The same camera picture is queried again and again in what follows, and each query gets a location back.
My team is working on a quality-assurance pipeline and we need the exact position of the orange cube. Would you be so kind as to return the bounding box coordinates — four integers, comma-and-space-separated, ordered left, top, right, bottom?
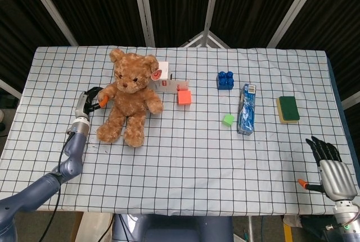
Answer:
177, 89, 193, 106

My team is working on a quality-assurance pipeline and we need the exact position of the green yellow sponge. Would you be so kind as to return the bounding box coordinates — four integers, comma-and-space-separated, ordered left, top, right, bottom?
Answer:
275, 95, 300, 125

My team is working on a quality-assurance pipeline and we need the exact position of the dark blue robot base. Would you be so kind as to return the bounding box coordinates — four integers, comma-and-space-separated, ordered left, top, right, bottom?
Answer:
111, 213, 235, 242

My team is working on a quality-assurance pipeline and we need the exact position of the white triangular frame brace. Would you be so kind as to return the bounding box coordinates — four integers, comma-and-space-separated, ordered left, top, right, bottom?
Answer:
179, 30, 231, 49

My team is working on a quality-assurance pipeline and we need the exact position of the white aluminium frame post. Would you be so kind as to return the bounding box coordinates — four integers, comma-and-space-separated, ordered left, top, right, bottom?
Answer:
201, 0, 222, 47
21, 0, 79, 47
131, 0, 156, 48
266, 0, 322, 49

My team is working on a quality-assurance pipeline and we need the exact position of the blue snack package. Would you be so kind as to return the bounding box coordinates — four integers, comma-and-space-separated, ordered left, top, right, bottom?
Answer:
236, 83, 258, 136

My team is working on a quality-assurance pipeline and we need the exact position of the blue studded building block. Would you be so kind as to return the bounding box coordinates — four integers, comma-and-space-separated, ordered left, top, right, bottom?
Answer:
216, 70, 235, 91

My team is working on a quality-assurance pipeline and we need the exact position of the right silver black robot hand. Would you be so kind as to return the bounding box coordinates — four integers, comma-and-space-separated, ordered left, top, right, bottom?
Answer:
297, 136, 358, 201

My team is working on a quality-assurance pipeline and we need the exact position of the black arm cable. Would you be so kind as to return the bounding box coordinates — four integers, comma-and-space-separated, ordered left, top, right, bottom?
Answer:
49, 131, 77, 242

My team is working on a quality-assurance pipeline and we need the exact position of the checkered white tablecloth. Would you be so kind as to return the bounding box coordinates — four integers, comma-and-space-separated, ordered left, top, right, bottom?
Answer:
0, 45, 360, 217

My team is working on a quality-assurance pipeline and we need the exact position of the flat white carton red print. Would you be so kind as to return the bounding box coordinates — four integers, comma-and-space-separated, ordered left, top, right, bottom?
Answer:
152, 78, 190, 93

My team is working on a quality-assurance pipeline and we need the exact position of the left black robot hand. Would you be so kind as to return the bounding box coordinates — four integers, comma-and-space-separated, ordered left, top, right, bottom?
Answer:
74, 86, 109, 121

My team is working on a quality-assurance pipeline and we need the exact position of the green cube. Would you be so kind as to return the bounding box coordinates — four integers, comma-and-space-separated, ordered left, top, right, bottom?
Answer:
222, 113, 235, 127

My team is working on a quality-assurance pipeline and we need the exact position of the brown teddy bear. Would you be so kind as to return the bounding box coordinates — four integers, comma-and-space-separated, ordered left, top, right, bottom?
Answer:
96, 48, 165, 148

